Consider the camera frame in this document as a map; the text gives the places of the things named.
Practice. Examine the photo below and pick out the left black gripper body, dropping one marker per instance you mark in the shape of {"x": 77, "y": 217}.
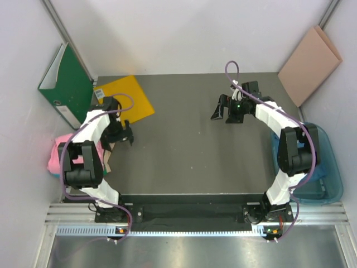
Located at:
{"x": 115, "y": 133}

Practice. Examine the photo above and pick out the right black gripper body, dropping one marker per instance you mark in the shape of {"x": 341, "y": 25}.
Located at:
{"x": 236, "y": 110}

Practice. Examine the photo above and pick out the pink t shirt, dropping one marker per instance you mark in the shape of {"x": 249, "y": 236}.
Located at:
{"x": 53, "y": 164}

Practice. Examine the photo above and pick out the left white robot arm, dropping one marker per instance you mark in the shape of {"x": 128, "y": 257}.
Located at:
{"x": 80, "y": 165}

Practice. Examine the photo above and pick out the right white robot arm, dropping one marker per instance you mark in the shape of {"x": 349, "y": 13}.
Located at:
{"x": 274, "y": 117}

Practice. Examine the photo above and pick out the yellow padded envelope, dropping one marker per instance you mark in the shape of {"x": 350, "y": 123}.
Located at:
{"x": 129, "y": 85}

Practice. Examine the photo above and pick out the beige paper folder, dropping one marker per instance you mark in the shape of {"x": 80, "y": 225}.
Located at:
{"x": 311, "y": 63}

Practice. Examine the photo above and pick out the blue t shirt in bin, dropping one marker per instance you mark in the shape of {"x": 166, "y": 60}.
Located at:
{"x": 320, "y": 170}

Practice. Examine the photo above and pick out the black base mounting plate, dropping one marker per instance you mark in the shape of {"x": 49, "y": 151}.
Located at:
{"x": 200, "y": 212}

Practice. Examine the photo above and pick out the teal plastic bin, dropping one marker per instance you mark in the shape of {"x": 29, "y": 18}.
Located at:
{"x": 334, "y": 181}

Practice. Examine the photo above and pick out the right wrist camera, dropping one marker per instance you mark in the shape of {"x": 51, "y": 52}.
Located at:
{"x": 237, "y": 95}

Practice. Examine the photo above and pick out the green ring binder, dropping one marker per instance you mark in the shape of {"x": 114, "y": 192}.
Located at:
{"x": 67, "y": 87}

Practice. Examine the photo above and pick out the grey slotted cable duct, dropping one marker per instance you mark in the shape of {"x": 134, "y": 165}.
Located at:
{"x": 114, "y": 231}

